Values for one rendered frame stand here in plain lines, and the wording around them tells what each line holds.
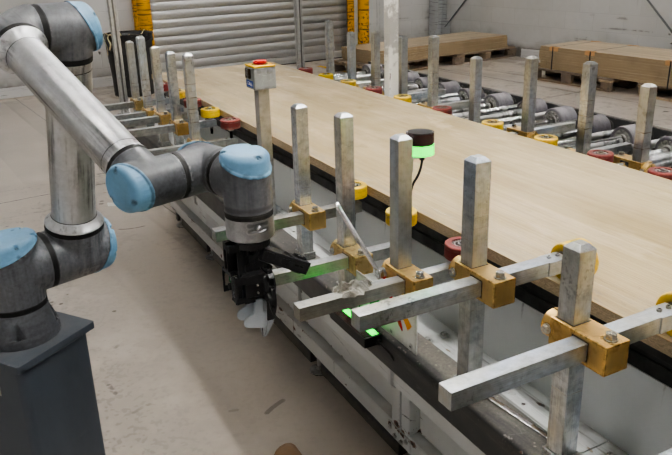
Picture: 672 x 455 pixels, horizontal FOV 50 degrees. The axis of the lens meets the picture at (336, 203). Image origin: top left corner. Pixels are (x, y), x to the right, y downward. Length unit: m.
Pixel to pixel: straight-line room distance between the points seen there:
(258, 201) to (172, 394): 1.61
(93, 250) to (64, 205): 0.15
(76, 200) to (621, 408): 1.34
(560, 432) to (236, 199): 0.67
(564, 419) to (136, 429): 1.72
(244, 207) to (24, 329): 0.87
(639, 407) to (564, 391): 0.25
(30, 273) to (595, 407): 1.35
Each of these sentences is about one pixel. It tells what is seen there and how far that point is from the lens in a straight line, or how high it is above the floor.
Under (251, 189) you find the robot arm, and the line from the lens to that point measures 1.27.
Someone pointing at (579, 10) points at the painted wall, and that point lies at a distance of 10.24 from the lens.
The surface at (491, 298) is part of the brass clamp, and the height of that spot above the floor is 0.94.
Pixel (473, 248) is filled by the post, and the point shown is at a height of 1.01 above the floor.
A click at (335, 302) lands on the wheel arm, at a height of 0.85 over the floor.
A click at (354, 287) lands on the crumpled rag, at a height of 0.87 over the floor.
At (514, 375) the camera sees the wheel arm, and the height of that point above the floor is 0.95.
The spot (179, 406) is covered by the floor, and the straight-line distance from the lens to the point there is 2.73.
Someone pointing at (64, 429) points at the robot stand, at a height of 0.35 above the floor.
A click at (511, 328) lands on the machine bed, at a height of 0.72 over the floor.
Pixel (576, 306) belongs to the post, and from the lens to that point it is 1.17.
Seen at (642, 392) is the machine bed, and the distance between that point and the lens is 1.45.
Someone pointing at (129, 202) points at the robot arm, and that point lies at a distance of 1.30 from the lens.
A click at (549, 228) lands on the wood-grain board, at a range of 1.75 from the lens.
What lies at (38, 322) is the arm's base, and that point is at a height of 0.66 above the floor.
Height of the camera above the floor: 1.53
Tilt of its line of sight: 19 degrees down
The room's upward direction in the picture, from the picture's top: 2 degrees counter-clockwise
